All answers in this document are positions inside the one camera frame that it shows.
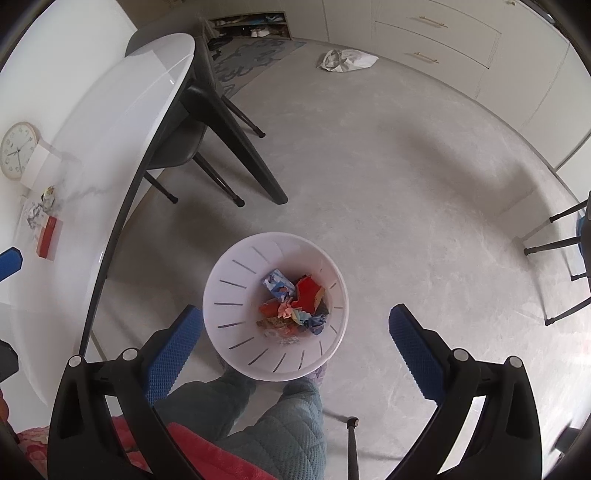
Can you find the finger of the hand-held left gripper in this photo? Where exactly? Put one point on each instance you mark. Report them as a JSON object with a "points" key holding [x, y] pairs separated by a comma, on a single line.
{"points": [[7, 362], [9, 264]]}

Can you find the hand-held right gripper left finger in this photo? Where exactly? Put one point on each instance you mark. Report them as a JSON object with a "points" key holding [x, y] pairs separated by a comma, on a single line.
{"points": [[173, 355]]}

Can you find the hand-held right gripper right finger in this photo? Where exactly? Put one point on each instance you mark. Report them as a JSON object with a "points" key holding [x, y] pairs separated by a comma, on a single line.
{"points": [[418, 355]]}

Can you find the white plastic bin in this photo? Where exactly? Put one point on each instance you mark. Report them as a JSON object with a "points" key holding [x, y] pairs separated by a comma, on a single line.
{"points": [[240, 277]]}

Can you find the red wrapper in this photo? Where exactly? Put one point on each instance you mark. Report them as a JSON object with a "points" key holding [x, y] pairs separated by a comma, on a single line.
{"points": [[307, 290]]}

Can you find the red box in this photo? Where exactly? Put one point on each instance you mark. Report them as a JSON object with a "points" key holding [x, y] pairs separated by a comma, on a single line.
{"points": [[48, 236]]}

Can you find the silver foil wrapper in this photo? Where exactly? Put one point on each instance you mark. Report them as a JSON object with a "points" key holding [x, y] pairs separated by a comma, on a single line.
{"points": [[33, 217]]}

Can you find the gold brown snack wrapper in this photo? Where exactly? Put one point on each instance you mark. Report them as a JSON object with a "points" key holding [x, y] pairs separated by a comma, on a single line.
{"points": [[50, 196]]}

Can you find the purple slipper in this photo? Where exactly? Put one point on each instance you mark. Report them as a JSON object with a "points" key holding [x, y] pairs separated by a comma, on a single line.
{"points": [[319, 374]]}

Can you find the red patterned garment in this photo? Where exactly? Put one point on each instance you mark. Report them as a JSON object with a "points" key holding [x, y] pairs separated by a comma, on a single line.
{"points": [[207, 454]]}

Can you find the white card by clock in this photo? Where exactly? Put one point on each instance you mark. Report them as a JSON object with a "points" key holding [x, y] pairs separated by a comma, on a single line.
{"points": [[41, 164]]}

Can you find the dark chair leg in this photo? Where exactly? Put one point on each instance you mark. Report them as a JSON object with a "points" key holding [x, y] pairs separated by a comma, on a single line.
{"points": [[352, 447]]}

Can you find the green quilted pants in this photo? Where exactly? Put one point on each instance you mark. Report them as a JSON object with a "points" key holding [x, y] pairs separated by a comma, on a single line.
{"points": [[277, 434]]}

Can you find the blue chair black legs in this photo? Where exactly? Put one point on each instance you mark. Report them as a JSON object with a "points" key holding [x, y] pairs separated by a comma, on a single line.
{"points": [[554, 242]]}

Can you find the grey chair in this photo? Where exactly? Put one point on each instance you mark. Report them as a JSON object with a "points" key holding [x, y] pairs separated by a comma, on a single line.
{"points": [[184, 138]]}

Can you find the white tote bag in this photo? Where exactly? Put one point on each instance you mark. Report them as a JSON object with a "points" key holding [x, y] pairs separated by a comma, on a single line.
{"points": [[348, 60]]}

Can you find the patterned rug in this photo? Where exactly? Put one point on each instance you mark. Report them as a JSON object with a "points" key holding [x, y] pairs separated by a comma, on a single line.
{"points": [[249, 60]]}

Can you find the beige drawer cabinet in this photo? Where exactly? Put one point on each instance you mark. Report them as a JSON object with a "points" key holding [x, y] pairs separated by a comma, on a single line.
{"points": [[438, 37]]}

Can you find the shoe niche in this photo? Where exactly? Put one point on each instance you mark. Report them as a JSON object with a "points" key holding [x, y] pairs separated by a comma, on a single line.
{"points": [[249, 25]]}

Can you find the beige wardrobe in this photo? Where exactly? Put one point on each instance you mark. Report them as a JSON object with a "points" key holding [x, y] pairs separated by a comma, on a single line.
{"points": [[351, 18]]}

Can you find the round wall clock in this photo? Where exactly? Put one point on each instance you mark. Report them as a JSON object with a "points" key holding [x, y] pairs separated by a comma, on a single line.
{"points": [[18, 150]]}

